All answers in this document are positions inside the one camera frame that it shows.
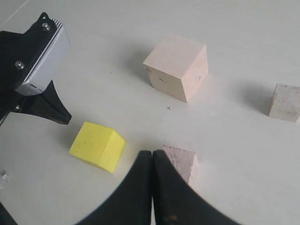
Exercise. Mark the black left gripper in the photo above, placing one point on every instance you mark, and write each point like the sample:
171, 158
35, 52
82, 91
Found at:
16, 53

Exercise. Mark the yellow cube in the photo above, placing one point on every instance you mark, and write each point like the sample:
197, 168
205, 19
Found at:
98, 146

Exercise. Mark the large pale wooden cube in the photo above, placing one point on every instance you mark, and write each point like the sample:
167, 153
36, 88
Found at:
177, 66

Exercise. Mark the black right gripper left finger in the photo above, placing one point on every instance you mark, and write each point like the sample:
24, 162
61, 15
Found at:
130, 203

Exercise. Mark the medium grainy wooden cube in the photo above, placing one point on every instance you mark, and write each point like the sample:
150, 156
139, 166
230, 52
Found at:
185, 162

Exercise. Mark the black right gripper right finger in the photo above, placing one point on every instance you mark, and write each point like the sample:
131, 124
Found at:
175, 202

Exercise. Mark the small pale wooden cube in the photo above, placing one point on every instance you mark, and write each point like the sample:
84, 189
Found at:
285, 103

